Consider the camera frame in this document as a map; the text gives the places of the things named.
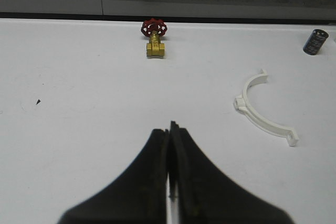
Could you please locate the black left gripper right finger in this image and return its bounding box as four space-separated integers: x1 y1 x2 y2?
170 121 293 223

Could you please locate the brass valve red handwheel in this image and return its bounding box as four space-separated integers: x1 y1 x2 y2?
141 18 167 57

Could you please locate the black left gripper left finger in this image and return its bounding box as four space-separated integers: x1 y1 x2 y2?
59 129 169 223

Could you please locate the black cylindrical capacitor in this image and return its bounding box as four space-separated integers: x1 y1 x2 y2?
302 29 329 56

